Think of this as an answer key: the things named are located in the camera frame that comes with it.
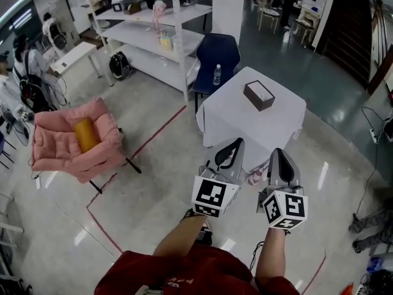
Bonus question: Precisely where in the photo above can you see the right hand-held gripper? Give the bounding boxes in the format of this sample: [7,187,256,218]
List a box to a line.
[256,147,309,230]

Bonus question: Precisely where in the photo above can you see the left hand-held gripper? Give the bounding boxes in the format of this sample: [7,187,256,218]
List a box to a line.
[192,137,246,219]

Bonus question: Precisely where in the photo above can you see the dark brown box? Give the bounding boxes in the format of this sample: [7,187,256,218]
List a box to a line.
[243,79,276,112]

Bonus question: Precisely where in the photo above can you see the person's right forearm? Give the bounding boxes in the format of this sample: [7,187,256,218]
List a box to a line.
[254,227,292,289]

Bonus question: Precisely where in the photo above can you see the person's left forearm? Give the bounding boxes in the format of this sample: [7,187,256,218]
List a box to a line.
[152,213,210,257]

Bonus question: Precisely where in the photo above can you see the yellow box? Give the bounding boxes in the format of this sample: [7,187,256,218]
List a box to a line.
[159,32,173,51]

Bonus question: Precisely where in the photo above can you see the pink slippers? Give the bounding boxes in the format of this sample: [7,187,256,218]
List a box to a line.
[245,167,268,186]

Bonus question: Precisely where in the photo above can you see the table with white cloth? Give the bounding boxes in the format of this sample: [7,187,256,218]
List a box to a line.
[195,66,308,178]

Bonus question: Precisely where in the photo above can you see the clear plastic water bottle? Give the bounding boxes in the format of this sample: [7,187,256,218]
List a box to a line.
[212,63,223,87]

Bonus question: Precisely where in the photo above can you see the dark blue chair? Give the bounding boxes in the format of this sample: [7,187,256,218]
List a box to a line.
[192,33,242,115]

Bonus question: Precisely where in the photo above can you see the person's red shirt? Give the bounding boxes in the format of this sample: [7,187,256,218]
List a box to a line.
[93,246,302,295]

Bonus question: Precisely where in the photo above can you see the black backpack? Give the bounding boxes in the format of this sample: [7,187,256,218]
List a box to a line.
[109,51,135,81]

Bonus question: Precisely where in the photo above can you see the yellow cylindrical cushion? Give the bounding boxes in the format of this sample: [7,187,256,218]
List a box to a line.
[72,117,101,154]

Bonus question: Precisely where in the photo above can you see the white metal shelf rack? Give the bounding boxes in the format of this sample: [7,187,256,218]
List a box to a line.
[82,0,214,104]

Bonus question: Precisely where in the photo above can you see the black bag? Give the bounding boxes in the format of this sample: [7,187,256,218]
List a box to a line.
[364,268,393,295]

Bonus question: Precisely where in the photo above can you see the white wooden chair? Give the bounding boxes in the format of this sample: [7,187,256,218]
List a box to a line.
[257,0,281,36]
[292,6,322,46]

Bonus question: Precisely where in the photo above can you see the dark wooden staircase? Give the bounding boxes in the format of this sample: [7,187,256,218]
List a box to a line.
[315,0,375,89]

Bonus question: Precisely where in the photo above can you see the pink plush toy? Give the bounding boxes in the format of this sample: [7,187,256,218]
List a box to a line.
[152,0,168,40]

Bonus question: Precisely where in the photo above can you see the pink cushioned armchair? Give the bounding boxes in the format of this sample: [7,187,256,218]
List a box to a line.
[30,97,142,195]

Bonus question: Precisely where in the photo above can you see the small white table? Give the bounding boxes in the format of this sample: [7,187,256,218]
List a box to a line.
[49,41,115,88]

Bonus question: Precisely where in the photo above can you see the grey case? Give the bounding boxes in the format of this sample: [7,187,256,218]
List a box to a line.
[111,0,143,14]

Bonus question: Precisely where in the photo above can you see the black cable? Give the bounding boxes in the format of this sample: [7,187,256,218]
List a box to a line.
[355,106,393,216]

